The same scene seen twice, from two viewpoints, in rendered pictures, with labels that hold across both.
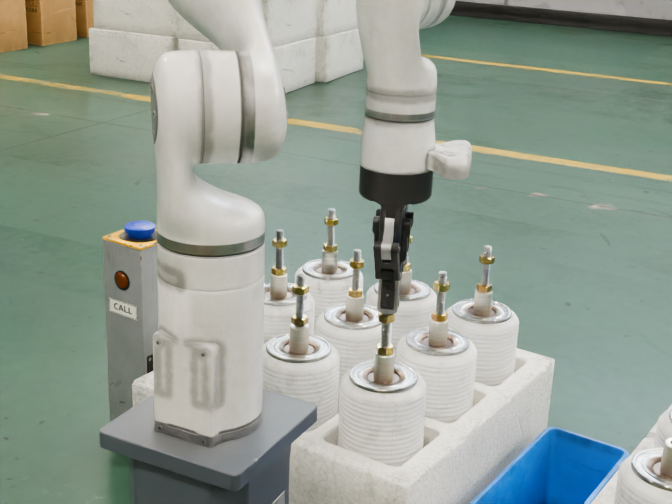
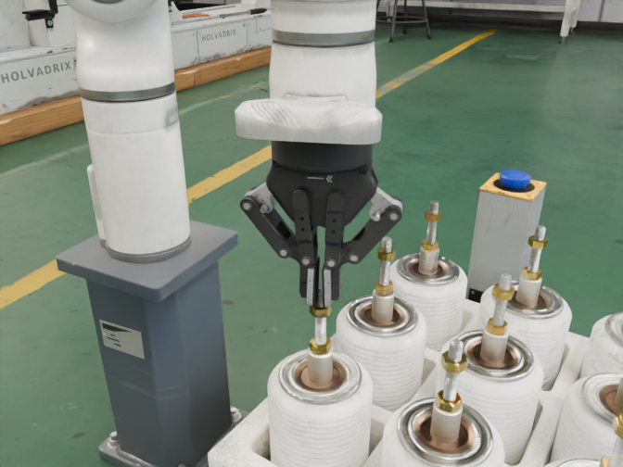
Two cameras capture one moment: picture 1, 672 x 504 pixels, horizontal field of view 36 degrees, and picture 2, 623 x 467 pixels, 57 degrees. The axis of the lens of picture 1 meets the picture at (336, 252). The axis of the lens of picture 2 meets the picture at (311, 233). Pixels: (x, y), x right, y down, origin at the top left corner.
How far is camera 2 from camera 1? 115 cm
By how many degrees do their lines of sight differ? 82
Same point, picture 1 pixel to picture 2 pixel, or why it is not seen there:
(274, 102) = not seen: outside the picture
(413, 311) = (578, 424)
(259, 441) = (100, 263)
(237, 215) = (85, 64)
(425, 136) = (283, 68)
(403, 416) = (273, 412)
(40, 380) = not seen: hidden behind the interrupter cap
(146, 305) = (476, 243)
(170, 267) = not seen: hidden behind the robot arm
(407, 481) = (217, 453)
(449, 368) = (387, 453)
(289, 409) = (151, 274)
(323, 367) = (349, 336)
